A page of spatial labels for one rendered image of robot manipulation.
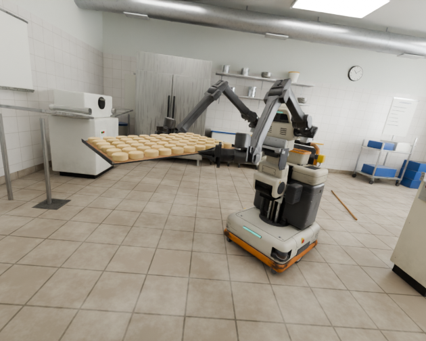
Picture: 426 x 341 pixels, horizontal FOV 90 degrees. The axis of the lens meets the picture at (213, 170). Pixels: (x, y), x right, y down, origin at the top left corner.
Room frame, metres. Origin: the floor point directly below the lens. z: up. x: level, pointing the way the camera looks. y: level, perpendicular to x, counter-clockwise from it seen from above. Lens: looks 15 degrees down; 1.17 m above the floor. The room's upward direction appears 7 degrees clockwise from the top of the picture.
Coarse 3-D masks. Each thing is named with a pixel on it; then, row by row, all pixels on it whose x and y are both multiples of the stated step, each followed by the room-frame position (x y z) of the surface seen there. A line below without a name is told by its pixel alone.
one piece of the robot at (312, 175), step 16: (304, 144) 1.93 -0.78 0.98; (320, 160) 1.80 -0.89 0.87; (288, 176) 1.74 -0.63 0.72; (304, 176) 1.68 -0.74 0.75; (320, 176) 1.66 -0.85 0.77; (256, 192) 1.99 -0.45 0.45; (304, 192) 1.66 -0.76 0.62; (320, 192) 1.74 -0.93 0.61; (272, 208) 1.80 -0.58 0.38; (288, 208) 1.73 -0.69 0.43; (304, 208) 1.64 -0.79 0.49; (304, 224) 1.63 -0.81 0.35
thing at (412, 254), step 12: (420, 204) 1.62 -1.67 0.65; (408, 216) 1.67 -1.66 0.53; (420, 216) 1.59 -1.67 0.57; (408, 228) 1.63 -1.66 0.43; (420, 228) 1.56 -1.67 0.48; (408, 240) 1.60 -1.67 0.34; (420, 240) 1.52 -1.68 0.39; (396, 252) 1.65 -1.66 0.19; (408, 252) 1.56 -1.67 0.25; (420, 252) 1.49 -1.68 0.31; (396, 264) 1.62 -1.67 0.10; (408, 264) 1.53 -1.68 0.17; (420, 264) 1.46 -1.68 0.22; (408, 276) 1.52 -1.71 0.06; (420, 276) 1.43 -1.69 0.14; (420, 288) 1.42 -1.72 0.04
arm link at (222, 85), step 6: (216, 84) 1.51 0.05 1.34; (222, 84) 1.48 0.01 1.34; (228, 84) 1.52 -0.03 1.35; (210, 90) 1.49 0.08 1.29; (222, 90) 1.49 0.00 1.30; (228, 90) 1.53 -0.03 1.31; (228, 96) 1.56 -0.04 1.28; (234, 96) 1.58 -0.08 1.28; (234, 102) 1.60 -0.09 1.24; (240, 102) 1.63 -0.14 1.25; (240, 108) 1.64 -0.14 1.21; (246, 108) 1.67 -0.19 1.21; (246, 114) 1.68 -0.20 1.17; (252, 114) 1.69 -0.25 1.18; (252, 120) 1.70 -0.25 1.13
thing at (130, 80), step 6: (126, 78) 5.10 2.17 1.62; (132, 78) 5.10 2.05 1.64; (126, 84) 5.10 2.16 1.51; (132, 84) 5.10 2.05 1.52; (126, 90) 5.10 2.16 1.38; (132, 90) 5.10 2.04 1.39; (126, 96) 5.10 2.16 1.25; (132, 96) 5.10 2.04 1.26; (126, 102) 5.10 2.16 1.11; (132, 102) 5.10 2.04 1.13; (126, 108) 5.10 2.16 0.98; (132, 108) 5.10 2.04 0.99; (126, 114) 5.10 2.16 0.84; (132, 114) 5.10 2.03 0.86
